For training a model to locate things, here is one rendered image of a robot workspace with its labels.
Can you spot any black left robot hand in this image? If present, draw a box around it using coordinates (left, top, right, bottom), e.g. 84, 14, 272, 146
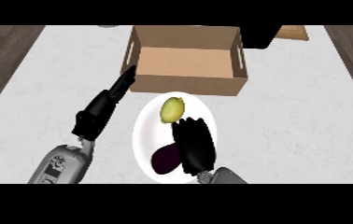
71, 64, 137, 142

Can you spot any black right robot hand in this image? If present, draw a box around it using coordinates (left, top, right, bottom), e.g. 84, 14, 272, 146
171, 117, 219, 176

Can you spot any dark purple eggplant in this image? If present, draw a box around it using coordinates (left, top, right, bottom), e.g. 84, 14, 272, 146
151, 143, 183, 175

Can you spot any white round plate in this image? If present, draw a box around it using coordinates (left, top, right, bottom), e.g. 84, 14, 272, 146
131, 91, 219, 185

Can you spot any brown cardboard box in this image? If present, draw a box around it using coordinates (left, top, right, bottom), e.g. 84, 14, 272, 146
118, 25, 250, 97

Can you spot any yellow lemon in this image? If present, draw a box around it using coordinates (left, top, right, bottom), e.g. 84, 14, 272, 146
158, 96, 186, 124

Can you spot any black appliance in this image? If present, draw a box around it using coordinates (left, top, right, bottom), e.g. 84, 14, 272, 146
239, 25, 282, 50

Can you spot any wooden cutting board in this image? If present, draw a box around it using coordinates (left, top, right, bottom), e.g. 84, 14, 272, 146
273, 25, 310, 42

